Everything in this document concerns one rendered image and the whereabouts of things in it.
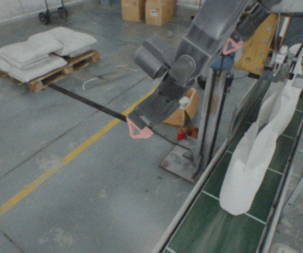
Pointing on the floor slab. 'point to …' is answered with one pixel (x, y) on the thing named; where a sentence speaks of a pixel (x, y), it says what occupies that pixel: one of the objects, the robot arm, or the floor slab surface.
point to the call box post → (300, 185)
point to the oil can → (181, 133)
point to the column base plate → (185, 160)
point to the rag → (192, 131)
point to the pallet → (67, 69)
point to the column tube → (220, 84)
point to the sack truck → (45, 18)
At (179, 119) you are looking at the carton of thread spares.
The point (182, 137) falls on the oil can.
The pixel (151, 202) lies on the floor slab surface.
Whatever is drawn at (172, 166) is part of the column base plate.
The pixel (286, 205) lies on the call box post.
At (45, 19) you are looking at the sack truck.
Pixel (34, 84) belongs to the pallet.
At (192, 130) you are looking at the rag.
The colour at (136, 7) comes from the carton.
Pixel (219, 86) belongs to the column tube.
